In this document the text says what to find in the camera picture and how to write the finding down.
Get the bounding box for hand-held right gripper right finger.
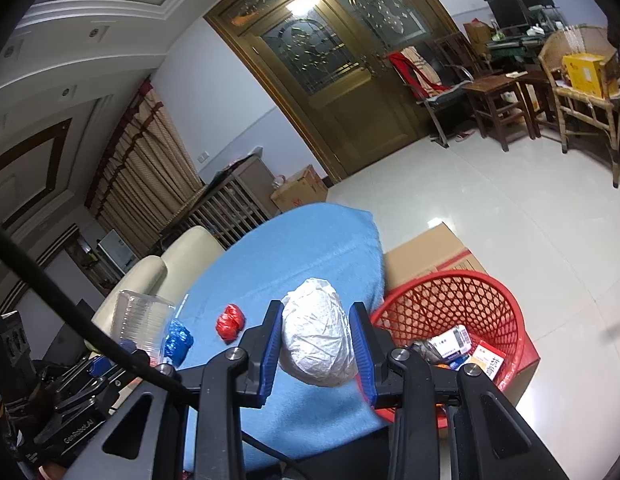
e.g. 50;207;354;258
348;302;571;480

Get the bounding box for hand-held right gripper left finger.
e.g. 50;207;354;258
72;300;285;480

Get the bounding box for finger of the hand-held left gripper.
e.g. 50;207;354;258
40;357;116;406
104;341;158;378

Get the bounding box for clear plastic cup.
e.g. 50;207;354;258
111;290;177;361

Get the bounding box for white paper ball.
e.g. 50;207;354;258
280;277;358;387

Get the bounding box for red plastic mesh basket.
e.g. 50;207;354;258
355;270;525;431

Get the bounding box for blue crumpled wrapper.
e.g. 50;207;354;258
163;319;195;366

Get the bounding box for red crumpled wrapper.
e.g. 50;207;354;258
215;303;244;343

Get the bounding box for white blue striped box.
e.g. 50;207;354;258
436;324;473;358

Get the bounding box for white appliance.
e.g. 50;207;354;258
97;230;138;276

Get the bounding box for blue tablecloth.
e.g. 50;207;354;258
167;201;391;473

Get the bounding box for cream leather sofa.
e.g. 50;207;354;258
90;225;226;361

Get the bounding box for large brown cardboard box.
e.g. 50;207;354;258
383;221;541;411

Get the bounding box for red white box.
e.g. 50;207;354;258
470;340;508;378

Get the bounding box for small cardboard box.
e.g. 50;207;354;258
270;165;329;216

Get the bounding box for beige striped curtain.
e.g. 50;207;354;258
85;80;203;241

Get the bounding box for golden glass double door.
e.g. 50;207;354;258
205;0;471;183

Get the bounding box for red striped cloth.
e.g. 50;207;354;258
387;46;448;98

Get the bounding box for dark wooden stool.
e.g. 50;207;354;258
517;70;561;138
462;72;536;152

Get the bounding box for dark wooden chair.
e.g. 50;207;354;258
432;32;496;78

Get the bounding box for wicker armchair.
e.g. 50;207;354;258
537;25;620;188

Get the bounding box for dark computer desk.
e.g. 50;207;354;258
472;0;563;63

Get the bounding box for yellow box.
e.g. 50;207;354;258
561;53;618;98

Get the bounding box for black monitor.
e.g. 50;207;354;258
487;0;531;31

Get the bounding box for black cable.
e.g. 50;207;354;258
0;222;196;403

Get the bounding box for wooden slatted rail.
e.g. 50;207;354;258
160;175;268;251

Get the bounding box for metal frame chair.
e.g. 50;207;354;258
387;45;476;148

